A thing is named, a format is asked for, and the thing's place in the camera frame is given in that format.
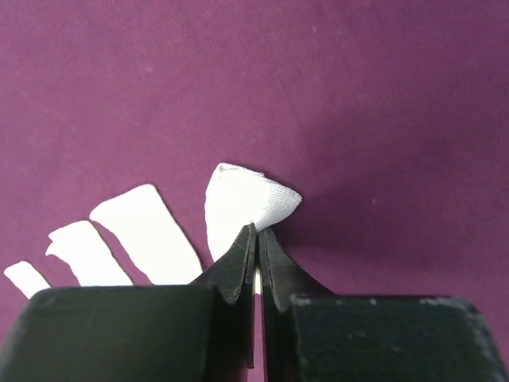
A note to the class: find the white gauze pad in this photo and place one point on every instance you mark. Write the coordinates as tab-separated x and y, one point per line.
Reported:
81	247
151	237
26	278
236	197

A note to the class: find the purple surgical cloth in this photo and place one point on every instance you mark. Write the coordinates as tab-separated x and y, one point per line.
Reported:
390	118

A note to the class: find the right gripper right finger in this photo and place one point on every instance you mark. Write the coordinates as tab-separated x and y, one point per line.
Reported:
313	334

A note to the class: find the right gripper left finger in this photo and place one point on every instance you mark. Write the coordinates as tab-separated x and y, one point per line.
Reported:
202	331

